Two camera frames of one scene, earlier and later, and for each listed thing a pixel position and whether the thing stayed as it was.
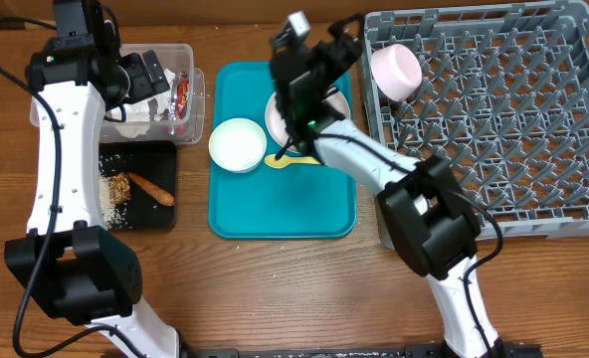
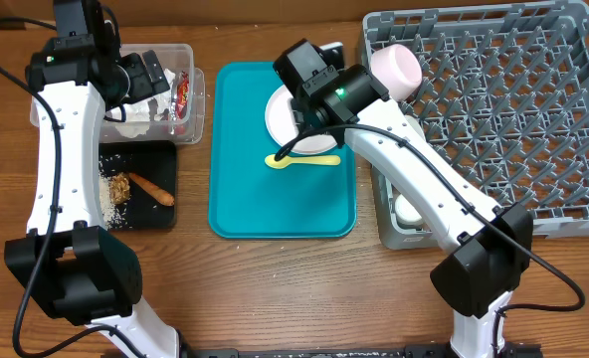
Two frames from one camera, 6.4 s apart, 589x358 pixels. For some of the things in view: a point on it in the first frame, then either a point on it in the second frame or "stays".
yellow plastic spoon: [287, 160] stays
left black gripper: [144, 88] stays
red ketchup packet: [182, 94] stays
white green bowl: [237, 144] -> [417, 124]
